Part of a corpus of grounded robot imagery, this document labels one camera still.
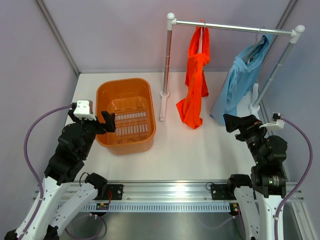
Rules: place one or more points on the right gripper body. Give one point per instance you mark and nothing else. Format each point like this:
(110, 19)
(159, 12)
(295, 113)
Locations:
(253, 135)

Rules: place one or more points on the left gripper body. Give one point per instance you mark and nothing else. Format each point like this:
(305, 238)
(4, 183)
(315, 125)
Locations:
(94, 127)

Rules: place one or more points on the light blue shorts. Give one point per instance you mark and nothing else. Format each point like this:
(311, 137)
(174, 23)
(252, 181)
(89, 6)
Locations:
(240, 79)

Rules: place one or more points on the grey hanger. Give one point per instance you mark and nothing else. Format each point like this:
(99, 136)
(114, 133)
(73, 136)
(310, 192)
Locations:
(257, 41)

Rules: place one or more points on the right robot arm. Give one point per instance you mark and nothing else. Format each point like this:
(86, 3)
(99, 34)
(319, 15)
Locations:
(262, 194)

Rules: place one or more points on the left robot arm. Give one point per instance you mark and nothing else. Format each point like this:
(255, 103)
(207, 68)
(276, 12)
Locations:
(44, 221)

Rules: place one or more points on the orange shorts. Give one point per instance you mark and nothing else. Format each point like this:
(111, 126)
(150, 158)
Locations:
(189, 108)

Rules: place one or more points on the pink hanger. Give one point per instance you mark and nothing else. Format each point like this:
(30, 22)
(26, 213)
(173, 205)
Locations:
(203, 42)

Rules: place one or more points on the orange plastic basket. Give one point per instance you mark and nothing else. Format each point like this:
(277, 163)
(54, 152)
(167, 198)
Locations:
(135, 125)

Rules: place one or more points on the white metal clothes rack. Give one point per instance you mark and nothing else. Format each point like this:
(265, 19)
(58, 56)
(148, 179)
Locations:
(250, 103)

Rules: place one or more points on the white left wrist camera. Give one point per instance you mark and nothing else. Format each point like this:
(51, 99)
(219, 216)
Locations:
(84, 110)

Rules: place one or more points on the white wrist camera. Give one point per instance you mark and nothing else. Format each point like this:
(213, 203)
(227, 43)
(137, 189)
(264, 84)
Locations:
(276, 123)
(84, 110)

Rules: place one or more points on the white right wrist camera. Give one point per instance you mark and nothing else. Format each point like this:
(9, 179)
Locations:
(276, 123)

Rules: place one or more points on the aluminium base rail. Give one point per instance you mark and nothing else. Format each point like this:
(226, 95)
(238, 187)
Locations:
(151, 192)

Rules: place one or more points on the white slotted cable duct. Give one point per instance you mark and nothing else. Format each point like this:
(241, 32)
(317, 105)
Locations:
(160, 207)

